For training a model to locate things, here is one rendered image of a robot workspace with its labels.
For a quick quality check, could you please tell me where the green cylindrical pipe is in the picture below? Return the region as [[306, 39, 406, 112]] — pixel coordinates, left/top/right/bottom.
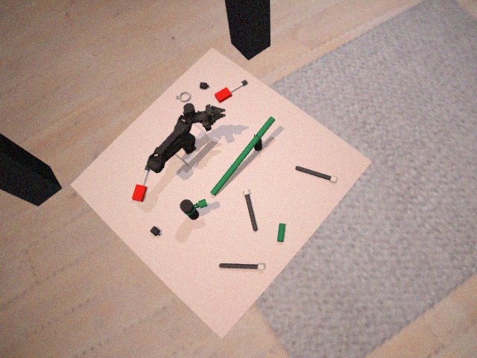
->
[[211, 116, 276, 195]]

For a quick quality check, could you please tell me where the green cylinder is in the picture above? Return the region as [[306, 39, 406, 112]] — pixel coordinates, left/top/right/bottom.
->
[[277, 223, 285, 242]]

